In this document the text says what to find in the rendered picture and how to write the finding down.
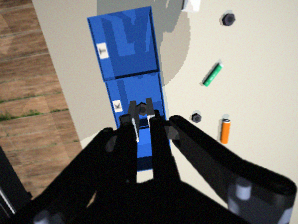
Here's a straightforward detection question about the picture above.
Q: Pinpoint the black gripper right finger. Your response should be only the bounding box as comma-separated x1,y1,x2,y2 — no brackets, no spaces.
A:
146,98,297,224

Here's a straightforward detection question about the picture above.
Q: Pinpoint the green battery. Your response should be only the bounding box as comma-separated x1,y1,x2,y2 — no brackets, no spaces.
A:
203,63,223,87

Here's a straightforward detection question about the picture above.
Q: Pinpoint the blue rack of bins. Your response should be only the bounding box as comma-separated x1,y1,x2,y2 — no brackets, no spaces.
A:
87,6,166,172

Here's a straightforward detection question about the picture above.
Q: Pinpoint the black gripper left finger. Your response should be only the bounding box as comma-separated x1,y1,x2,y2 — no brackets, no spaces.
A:
2,100,139,224

